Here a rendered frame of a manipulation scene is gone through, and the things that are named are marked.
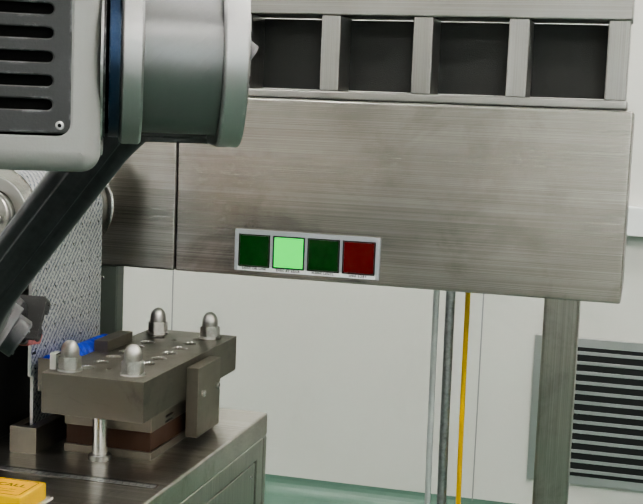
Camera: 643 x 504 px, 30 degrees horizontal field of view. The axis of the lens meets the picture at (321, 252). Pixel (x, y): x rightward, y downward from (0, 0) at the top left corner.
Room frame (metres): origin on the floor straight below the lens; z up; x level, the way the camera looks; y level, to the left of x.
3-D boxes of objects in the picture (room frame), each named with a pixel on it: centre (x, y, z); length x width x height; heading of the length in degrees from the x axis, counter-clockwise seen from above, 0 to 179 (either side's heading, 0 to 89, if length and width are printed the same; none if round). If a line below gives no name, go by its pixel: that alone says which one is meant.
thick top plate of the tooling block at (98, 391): (1.88, 0.27, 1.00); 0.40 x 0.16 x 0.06; 165
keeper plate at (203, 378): (1.87, 0.18, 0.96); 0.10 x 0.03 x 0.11; 165
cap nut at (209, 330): (2.03, 0.18, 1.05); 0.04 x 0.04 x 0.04
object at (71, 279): (1.87, 0.40, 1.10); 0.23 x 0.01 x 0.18; 165
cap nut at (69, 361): (1.73, 0.36, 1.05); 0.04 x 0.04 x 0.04
